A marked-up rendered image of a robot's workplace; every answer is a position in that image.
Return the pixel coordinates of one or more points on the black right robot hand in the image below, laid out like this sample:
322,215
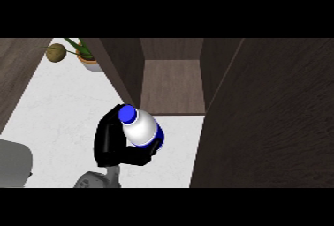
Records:
108,147

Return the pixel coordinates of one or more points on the white bottle with blue cap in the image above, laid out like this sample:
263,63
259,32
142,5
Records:
139,129

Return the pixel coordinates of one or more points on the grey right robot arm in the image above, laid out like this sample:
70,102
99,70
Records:
95,181

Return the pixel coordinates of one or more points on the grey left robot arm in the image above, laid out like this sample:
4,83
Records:
13,164

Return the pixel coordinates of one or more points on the brown wooden cabinet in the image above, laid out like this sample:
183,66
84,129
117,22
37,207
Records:
171,85

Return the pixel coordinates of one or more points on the dark brown cabinet door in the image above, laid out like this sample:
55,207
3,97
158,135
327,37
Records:
269,117

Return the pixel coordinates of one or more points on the green potted plant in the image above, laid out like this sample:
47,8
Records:
89,60

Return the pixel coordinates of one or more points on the brown wooden panel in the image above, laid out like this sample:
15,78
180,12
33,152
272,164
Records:
16,73

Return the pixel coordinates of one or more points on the brown round potato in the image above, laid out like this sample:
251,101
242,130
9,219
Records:
55,53

